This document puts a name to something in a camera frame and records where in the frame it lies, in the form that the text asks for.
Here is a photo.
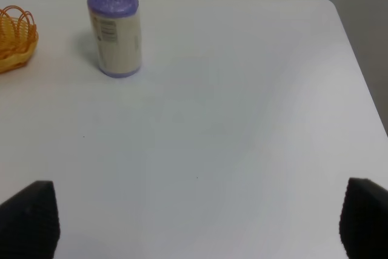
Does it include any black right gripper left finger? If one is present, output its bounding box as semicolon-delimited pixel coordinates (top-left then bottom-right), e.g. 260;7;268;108
1;181;61;259

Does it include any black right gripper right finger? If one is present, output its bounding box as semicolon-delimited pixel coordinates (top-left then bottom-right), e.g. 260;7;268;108
339;178;387;259

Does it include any orange woven basket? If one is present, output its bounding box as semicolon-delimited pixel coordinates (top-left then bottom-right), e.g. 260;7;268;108
1;5;39;74

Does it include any purple white cylindrical roll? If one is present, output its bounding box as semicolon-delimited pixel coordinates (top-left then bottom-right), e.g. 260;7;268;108
87;0;142;78

